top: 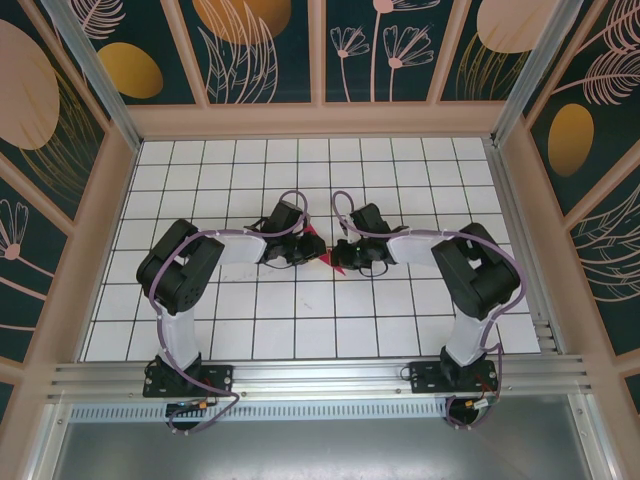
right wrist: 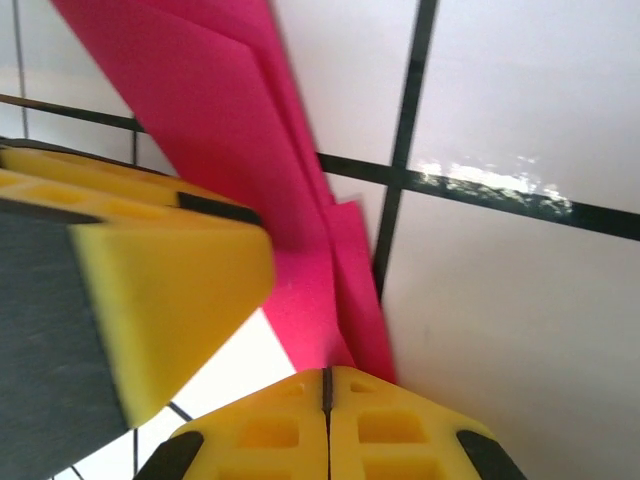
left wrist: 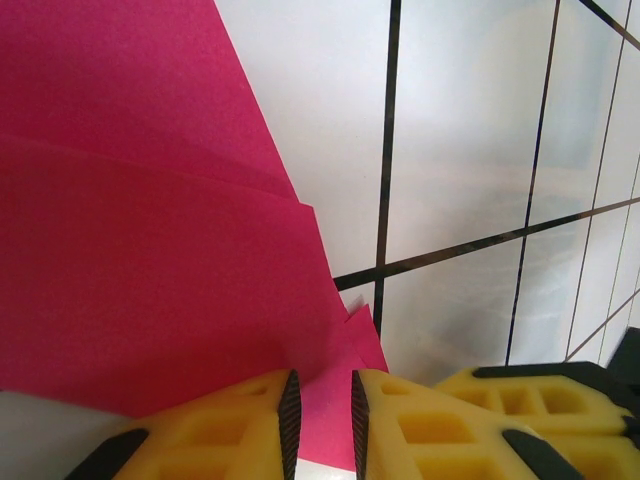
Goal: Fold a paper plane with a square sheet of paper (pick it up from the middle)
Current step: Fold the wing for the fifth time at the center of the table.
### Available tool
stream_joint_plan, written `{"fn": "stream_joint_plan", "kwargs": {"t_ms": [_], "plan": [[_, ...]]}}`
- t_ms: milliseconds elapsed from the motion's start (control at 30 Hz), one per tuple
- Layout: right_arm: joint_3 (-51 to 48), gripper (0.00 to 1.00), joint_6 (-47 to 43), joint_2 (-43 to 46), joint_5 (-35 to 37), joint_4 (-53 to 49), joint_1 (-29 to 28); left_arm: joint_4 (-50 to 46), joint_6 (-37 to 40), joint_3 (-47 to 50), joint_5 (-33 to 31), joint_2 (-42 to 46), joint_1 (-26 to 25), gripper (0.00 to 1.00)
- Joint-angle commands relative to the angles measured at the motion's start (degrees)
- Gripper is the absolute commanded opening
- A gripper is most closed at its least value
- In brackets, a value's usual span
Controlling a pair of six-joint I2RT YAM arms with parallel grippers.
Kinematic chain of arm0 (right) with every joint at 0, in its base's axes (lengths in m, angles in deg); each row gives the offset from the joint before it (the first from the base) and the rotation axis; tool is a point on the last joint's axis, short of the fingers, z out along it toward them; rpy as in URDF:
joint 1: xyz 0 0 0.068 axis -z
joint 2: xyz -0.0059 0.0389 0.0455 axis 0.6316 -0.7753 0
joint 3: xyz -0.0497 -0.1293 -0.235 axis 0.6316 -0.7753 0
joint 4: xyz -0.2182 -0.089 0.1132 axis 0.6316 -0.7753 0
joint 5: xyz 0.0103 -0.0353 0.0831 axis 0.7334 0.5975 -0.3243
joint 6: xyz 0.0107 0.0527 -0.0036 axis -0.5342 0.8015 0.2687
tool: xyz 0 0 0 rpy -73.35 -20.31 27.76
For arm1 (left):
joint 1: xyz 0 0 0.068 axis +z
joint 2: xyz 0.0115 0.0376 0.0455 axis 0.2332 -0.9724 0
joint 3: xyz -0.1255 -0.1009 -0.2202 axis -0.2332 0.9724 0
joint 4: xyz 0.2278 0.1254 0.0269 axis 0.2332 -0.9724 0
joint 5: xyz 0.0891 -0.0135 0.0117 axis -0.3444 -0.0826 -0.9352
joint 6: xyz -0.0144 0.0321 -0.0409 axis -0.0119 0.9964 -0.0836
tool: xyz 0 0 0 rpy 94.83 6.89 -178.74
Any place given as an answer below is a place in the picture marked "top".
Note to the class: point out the pink paper sheet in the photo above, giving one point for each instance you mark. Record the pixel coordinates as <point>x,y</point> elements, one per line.
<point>326,259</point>

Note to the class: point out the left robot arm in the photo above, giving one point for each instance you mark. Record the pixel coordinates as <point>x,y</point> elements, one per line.
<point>175,270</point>

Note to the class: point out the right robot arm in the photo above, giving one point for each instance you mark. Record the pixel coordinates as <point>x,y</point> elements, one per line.
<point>480,275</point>

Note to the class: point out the grey metal sheet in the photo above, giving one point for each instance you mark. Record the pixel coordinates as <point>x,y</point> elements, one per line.
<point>320,450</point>

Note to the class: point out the dark side panel pink leaves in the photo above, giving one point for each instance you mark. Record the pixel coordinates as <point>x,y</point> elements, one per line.
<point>610,270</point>

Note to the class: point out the dark side panel pink flower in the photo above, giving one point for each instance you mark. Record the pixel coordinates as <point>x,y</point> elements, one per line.
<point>20,280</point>

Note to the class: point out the dark side panel orange oval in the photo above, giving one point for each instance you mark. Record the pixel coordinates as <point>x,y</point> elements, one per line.
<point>590,100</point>

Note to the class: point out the dark side panel pale circle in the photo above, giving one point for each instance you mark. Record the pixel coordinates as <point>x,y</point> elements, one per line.
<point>40,100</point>

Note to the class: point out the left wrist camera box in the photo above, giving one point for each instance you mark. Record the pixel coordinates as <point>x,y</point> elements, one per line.
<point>287,215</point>

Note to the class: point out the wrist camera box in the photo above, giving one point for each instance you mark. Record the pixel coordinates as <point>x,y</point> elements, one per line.
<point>369,217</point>
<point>287,215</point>

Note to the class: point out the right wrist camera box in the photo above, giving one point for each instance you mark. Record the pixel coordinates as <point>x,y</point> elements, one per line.
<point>369,217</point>

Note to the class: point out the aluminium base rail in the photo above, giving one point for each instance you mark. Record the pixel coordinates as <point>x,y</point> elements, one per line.
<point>325,375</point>

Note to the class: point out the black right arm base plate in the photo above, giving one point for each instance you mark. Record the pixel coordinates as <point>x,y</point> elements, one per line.
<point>425,380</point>

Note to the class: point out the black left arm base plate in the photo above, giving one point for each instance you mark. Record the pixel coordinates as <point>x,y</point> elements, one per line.
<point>220,380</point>

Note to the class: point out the aluminium side rail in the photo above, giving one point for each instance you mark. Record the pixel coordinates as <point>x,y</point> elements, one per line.
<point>520,250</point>

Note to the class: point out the dark wall panel pink flowers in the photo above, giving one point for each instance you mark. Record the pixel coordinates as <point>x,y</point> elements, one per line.
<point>360,75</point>

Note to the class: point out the dark wall panel orange circle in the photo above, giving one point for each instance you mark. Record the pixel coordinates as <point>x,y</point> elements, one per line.
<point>240,50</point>

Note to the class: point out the dark wall panel pale circle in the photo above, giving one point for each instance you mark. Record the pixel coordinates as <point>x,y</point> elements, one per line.
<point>475,75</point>

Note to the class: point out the dark wall panel orange oval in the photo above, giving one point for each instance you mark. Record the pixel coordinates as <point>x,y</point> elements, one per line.
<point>130,70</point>

